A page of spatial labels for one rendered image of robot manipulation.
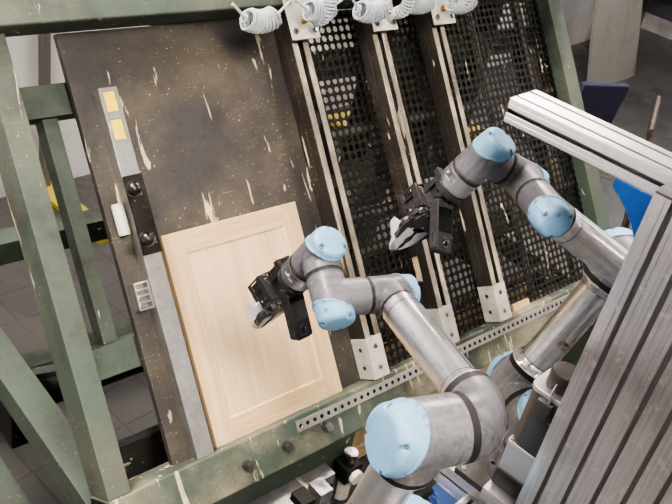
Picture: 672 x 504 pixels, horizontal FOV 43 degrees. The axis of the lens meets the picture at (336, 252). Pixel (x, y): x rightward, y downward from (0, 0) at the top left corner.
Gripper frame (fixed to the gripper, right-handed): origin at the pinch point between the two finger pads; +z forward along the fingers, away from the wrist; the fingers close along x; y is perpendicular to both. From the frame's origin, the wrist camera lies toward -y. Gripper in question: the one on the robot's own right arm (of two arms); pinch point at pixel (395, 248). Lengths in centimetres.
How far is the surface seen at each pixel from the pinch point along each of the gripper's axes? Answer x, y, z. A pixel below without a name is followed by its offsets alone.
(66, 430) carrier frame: 34, 3, 101
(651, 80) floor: -596, 421, 112
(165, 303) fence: 26, 16, 54
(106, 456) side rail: 37, -17, 72
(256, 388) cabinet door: -5, 1, 65
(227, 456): 4, -17, 71
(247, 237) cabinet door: 3, 35, 45
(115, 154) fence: 44, 45, 37
